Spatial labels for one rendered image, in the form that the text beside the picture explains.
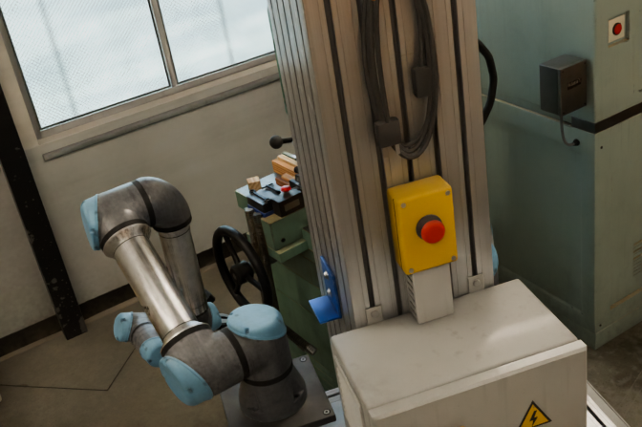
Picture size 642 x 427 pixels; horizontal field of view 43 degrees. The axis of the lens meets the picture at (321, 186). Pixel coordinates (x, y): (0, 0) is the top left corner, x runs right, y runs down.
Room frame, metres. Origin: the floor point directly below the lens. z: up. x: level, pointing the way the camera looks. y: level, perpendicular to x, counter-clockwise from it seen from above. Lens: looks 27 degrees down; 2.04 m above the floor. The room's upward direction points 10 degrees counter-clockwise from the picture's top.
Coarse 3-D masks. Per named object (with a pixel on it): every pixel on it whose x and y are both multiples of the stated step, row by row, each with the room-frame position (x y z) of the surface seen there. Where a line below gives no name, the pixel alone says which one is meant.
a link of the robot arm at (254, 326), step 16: (256, 304) 1.45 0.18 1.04; (240, 320) 1.39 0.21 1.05; (256, 320) 1.39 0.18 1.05; (272, 320) 1.38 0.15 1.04; (240, 336) 1.36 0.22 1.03; (256, 336) 1.35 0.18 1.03; (272, 336) 1.36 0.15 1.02; (240, 352) 1.33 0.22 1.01; (256, 352) 1.34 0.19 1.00; (272, 352) 1.35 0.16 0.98; (288, 352) 1.39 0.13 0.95; (256, 368) 1.34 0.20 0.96; (272, 368) 1.35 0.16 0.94; (288, 368) 1.37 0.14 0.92
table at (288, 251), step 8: (272, 176) 2.35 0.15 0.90; (280, 176) 2.34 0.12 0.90; (264, 184) 2.30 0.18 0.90; (240, 192) 2.28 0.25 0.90; (248, 192) 2.27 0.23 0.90; (240, 200) 2.28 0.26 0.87; (248, 232) 2.07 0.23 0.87; (304, 232) 1.98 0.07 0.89; (248, 240) 2.06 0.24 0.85; (304, 240) 1.97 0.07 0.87; (288, 248) 1.94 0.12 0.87; (296, 248) 1.95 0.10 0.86; (304, 248) 1.96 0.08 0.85; (272, 256) 1.96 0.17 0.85; (280, 256) 1.92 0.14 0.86; (288, 256) 1.93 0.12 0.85
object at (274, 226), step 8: (304, 208) 2.00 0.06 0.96; (272, 216) 1.98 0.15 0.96; (288, 216) 1.97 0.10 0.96; (296, 216) 1.98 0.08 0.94; (304, 216) 2.00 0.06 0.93; (264, 224) 1.96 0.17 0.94; (272, 224) 1.94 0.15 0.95; (280, 224) 1.95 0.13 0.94; (288, 224) 1.97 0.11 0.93; (296, 224) 1.98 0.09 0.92; (304, 224) 1.99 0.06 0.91; (264, 232) 1.97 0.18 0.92; (272, 232) 1.94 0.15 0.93; (280, 232) 1.95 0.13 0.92; (288, 232) 1.96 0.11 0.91; (296, 232) 1.98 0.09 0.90; (272, 240) 1.94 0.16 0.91; (280, 240) 1.95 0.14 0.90; (288, 240) 1.96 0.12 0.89; (296, 240) 1.98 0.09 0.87; (272, 248) 1.95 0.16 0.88; (280, 248) 1.95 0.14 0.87
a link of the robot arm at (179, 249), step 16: (160, 192) 1.67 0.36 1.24; (176, 192) 1.70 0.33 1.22; (160, 208) 1.65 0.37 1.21; (176, 208) 1.68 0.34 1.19; (160, 224) 1.67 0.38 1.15; (176, 224) 1.67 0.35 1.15; (160, 240) 1.71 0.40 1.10; (176, 240) 1.69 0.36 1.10; (192, 240) 1.72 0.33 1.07; (176, 256) 1.69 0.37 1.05; (192, 256) 1.71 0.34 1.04; (176, 272) 1.69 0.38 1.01; (192, 272) 1.70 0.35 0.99; (192, 288) 1.70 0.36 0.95; (192, 304) 1.70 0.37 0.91; (208, 304) 1.76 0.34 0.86; (208, 320) 1.72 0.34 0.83
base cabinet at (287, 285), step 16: (272, 272) 2.18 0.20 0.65; (288, 272) 2.10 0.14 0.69; (288, 288) 2.11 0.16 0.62; (304, 288) 2.03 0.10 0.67; (288, 304) 2.13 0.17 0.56; (304, 304) 2.04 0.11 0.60; (288, 320) 2.15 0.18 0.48; (304, 320) 2.06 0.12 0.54; (304, 336) 2.07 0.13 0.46; (320, 336) 1.99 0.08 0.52; (304, 352) 2.09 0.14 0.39; (320, 352) 2.00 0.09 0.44; (320, 368) 2.02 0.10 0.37; (336, 384) 1.95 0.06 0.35
